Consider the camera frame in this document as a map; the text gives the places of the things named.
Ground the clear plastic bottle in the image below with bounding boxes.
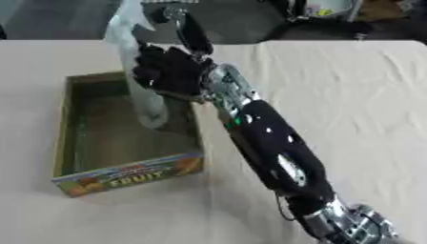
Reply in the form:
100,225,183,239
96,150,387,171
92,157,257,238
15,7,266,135
101,0,173,130

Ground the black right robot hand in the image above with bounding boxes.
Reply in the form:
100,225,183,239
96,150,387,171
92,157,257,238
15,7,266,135
132,6,217,103

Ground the open cardboard box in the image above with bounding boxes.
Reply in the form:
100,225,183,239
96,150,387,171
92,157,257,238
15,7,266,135
50,71,207,198

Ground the dark bag with equipment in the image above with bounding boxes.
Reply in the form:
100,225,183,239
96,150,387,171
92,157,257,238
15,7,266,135
260,0,427,42

